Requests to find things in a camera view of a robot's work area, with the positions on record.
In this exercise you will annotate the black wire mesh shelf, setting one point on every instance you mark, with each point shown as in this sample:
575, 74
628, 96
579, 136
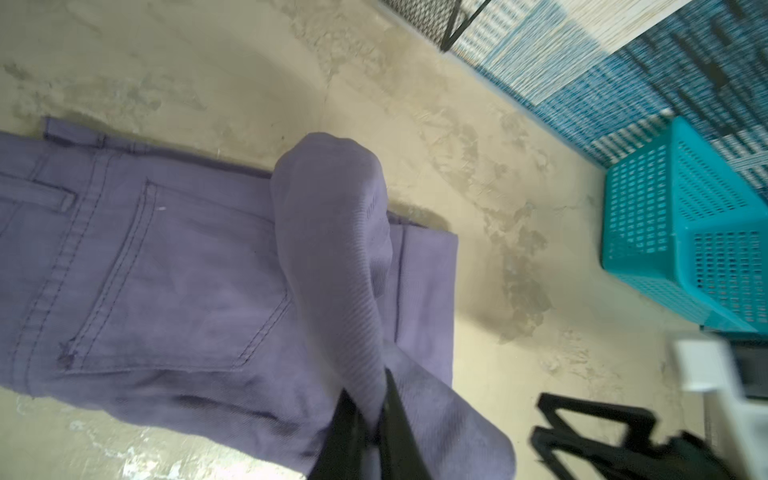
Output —
442, 22

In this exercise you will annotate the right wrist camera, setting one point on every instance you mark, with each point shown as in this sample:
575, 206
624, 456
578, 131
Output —
732, 378

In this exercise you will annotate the purple trousers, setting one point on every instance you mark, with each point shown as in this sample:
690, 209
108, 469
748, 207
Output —
231, 303

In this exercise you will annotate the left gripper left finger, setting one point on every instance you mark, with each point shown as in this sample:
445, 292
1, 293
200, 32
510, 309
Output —
343, 454

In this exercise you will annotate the teal plastic basket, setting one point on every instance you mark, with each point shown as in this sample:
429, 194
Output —
682, 228

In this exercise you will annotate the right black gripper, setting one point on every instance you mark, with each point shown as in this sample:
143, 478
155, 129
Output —
683, 456

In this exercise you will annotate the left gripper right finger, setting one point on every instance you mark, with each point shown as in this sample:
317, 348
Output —
400, 457

